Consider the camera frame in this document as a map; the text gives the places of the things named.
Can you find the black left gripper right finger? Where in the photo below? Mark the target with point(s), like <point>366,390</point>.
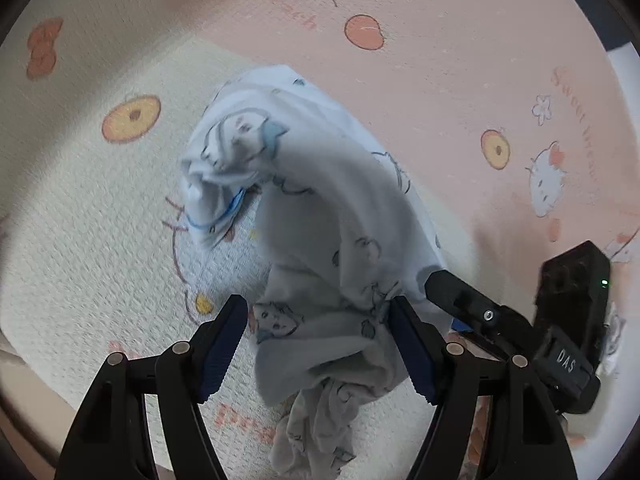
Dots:
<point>524,438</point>

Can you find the pink cream cartoon bed sheet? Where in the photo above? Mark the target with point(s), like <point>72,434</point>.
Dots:
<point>507,117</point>

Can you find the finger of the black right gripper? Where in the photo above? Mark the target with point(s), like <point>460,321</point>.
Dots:
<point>495,328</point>

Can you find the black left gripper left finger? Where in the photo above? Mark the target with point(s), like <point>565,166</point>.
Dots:
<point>109,437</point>

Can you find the light blue printed baby garment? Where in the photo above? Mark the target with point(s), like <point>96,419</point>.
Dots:
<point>344,234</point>

